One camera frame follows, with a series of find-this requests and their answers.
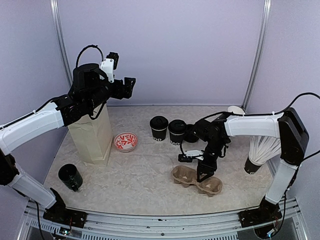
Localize brown cardboard cup carrier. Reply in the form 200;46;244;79
171;165;223;197

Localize stack of black lids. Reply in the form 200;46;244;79
184;124;199;143

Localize bundle of white straws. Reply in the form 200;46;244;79
248;136;282;166

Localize aluminium front rail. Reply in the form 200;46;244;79
23;198;305;240

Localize beige paper bag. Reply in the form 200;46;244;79
68;106;113;167

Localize red white patterned bowl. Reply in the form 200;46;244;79
113;132;138;153

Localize cup holding straws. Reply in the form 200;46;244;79
244;156;266;175

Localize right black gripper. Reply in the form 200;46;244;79
197;137;227;182

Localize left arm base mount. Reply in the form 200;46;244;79
43;187;88;229

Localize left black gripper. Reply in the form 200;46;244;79
86;76;136;111

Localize right corner metal post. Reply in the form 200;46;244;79
242;0;272;111

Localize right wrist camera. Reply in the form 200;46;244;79
178;150;204;163

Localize stack of paper cups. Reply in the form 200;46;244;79
227;105;245;116

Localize black lid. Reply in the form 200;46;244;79
168;119;187;135
149;115;169;131

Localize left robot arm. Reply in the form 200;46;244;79
0;63;136;223

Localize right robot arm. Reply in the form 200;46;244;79
192;105;309;222

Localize left corner metal post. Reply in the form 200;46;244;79
50;0;73;87

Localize dark green black can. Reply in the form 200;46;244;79
58;163;83;192

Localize black paper cup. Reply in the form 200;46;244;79
169;132;185;146
151;127;168;142

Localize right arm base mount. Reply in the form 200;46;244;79
238;197;283;228

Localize corner metal post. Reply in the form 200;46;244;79
242;0;272;111
50;0;73;87

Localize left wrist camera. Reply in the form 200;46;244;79
99;52;119;83

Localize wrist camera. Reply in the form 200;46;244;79
178;150;204;163
99;52;119;83

